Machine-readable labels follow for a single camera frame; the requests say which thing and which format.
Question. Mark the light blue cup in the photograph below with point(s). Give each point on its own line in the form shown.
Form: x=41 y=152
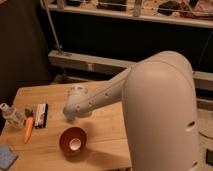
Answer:
x=70 y=117

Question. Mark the red-brown ceramic bowl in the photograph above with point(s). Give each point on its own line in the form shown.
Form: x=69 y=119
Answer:
x=73 y=141

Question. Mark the grey metal pole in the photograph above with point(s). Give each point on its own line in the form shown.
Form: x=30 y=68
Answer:
x=58 y=46

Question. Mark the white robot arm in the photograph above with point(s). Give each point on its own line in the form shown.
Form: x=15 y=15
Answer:
x=159 y=108

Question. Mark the white wall shelf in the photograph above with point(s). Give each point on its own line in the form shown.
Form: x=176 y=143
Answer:
x=195 y=13

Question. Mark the black and white box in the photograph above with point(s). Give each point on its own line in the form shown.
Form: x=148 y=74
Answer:
x=41 y=116

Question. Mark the blue sponge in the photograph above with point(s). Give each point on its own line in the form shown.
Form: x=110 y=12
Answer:
x=7 y=157

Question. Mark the orange carrot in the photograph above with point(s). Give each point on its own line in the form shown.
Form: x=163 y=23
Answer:
x=29 y=124

